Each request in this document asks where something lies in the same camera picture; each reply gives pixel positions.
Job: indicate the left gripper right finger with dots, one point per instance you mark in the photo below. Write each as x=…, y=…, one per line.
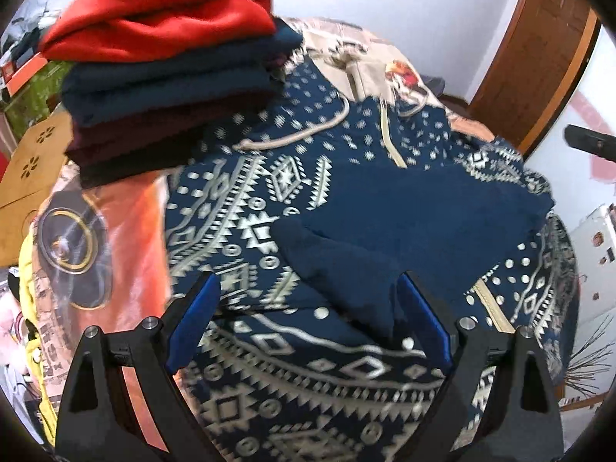
x=520, y=421

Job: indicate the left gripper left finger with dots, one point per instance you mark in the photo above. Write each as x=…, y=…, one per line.
x=97, y=421

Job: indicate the navy patterned hooded jacket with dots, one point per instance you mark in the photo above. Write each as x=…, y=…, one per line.
x=310, y=213

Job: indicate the dark folded clothes stack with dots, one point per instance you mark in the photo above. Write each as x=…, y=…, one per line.
x=129, y=119

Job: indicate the white sliding wardrobe door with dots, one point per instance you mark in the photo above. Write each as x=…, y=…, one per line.
x=581, y=236

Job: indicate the wooden door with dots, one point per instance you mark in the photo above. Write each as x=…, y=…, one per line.
x=537, y=66

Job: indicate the printed bed blanket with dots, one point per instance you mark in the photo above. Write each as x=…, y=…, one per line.
x=98, y=256

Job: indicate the green patterned box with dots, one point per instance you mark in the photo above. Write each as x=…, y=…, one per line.
x=37, y=99

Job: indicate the clutter pile on box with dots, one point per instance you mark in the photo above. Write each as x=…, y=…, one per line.
x=20, y=41

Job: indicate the red folded garment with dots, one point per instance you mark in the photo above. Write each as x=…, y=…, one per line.
x=135, y=31

